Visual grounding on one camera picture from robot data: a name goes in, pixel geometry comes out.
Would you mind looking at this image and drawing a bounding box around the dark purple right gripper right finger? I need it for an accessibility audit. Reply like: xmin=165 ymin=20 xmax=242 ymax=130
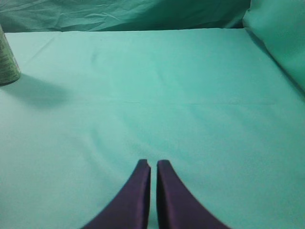
xmin=156 ymin=160 xmax=228 ymax=229

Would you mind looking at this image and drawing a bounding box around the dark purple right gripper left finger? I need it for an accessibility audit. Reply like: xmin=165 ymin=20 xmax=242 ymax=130
xmin=84 ymin=159 xmax=151 ymax=229

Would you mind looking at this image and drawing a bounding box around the green backdrop cloth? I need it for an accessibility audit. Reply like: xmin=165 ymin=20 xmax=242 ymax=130
xmin=0 ymin=0 xmax=305 ymax=87

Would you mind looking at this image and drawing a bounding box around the green drink can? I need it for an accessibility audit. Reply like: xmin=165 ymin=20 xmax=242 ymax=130
xmin=0 ymin=27 xmax=21 ymax=86

